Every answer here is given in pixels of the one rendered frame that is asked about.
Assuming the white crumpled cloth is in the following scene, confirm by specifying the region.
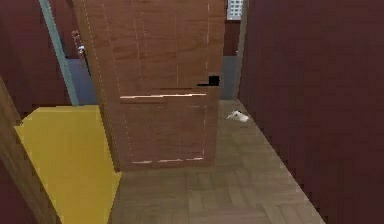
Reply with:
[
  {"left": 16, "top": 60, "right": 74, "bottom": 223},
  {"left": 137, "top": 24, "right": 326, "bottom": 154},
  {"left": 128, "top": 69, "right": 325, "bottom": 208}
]
[{"left": 225, "top": 110, "right": 250, "bottom": 123}]

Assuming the black door handle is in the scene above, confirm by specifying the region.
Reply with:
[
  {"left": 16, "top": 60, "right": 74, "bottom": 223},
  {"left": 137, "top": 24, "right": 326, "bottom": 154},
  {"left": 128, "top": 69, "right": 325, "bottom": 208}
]
[{"left": 196, "top": 75, "right": 221, "bottom": 88}]

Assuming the silver door handle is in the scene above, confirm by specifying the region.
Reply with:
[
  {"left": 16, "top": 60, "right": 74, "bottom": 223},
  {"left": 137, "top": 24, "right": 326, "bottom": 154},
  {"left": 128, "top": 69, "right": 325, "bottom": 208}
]
[{"left": 71, "top": 30, "right": 92, "bottom": 77}]

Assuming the brown wooden room door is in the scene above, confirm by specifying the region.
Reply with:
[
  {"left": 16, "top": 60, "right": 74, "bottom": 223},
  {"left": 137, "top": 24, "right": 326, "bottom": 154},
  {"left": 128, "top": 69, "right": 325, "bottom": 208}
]
[{"left": 72, "top": 0, "right": 228, "bottom": 172}]

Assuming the window with white grid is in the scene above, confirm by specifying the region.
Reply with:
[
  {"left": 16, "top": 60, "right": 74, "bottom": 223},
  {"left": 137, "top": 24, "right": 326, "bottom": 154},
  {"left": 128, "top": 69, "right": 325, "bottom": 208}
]
[{"left": 226, "top": 0, "right": 244, "bottom": 21}]

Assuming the brown wooden door frame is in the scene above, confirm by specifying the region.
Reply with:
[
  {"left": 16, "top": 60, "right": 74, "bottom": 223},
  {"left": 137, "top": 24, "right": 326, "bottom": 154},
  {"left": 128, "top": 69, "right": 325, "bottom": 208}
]
[{"left": 0, "top": 77, "right": 63, "bottom": 224}]

